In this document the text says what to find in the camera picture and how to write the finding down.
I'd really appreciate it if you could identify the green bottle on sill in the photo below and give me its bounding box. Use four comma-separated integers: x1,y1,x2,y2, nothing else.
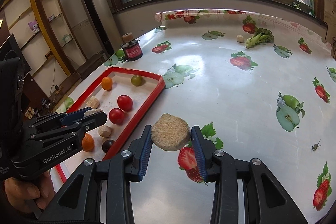
309,0,314,16

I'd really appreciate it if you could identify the cork cylinder with hole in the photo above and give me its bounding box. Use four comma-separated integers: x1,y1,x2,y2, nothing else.
151,114,191,151

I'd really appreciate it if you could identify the red tomato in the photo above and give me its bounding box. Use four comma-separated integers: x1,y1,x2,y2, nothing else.
109,108,125,125
117,95,133,112

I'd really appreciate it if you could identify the purple plush toy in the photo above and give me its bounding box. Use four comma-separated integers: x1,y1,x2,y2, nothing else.
28,20,40,35

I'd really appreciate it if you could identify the person's left hand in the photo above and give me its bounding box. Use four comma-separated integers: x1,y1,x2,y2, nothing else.
4,171,55,213

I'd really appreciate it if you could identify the wooden wall shelf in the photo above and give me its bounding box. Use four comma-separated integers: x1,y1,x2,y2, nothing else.
1,0,88,84

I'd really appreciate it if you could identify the dark purple plum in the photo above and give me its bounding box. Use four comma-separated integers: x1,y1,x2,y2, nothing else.
101,139,114,153

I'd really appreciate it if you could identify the tiny cork piece far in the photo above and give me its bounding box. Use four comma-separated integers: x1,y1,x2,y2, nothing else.
236,35,244,43

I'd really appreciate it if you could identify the standing air conditioner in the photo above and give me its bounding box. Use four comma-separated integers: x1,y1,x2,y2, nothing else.
81,0,122,57

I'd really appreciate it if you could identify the wooden low cabinet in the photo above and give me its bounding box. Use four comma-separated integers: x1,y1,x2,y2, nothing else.
21,72,81,121

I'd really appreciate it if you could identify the fruit print tablecloth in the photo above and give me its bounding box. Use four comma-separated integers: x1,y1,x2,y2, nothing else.
49,8,336,224

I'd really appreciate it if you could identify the orange fruit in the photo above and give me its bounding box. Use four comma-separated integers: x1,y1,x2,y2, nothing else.
101,77,113,91
81,133,95,152

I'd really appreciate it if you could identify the green grape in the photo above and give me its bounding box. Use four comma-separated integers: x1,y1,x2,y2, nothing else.
131,75,143,86

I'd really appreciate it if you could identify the red rimmed white tray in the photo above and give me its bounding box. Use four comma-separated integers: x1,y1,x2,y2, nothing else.
55,67,165,182

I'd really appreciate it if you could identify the black motor with cork wheel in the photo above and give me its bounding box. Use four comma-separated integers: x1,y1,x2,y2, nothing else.
121,32,143,61

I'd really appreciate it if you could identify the orange fruit front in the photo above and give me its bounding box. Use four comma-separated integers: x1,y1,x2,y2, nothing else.
81,133,95,152

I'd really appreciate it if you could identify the green leafy vegetable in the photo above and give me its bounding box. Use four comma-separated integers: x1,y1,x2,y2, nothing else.
245,28,274,48

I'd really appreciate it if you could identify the cork block front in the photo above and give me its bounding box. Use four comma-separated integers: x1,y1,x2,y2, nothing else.
86,96,100,109

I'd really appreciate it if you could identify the wooden stool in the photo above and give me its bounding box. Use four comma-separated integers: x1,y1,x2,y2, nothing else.
76,53,105,80

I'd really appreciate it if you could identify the small green insect toy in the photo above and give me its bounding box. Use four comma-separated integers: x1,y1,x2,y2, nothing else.
311,140,321,152

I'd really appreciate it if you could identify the black television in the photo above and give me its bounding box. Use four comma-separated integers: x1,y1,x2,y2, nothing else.
1,34,31,81

